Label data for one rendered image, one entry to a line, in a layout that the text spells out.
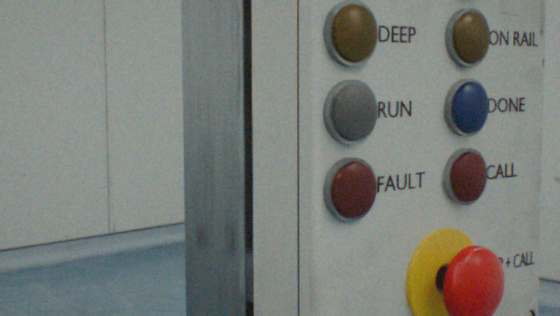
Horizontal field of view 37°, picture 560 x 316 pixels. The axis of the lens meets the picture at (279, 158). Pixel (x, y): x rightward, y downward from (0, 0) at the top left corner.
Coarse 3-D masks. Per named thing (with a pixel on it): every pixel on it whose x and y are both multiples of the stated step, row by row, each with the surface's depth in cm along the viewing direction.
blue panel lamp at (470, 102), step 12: (468, 84) 43; (456, 96) 43; (468, 96) 43; (480, 96) 43; (456, 108) 43; (468, 108) 43; (480, 108) 43; (456, 120) 43; (468, 120) 43; (480, 120) 44; (468, 132) 43
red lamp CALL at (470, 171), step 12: (468, 156) 43; (480, 156) 44; (456, 168) 43; (468, 168) 43; (480, 168) 44; (456, 180) 43; (468, 180) 43; (480, 180) 44; (456, 192) 43; (468, 192) 43; (480, 192) 44
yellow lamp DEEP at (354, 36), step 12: (348, 12) 38; (360, 12) 38; (336, 24) 38; (348, 24) 38; (360, 24) 38; (372, 24) 39; (336, 36) 38; (348, 36) 38; (360, 36) 38; (372, 36) 39; (336, 48) 38; (348, 48) 38; (360, 48) 38; (372, 48) 39; (348, 60) 38; (360, 60) 39
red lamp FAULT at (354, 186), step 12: (348, 168) 39; (360, 168) 39; (336, 180) 38; (348, 180) 38; (360, 180) 39; (372, 180) 39; (336, 192) 38; (348, 192) 38; (360, 192) 39; (372, 192) 39; (336, 204) 38; (348, 204) 39; (360, 204) 39; (348, 216) 39
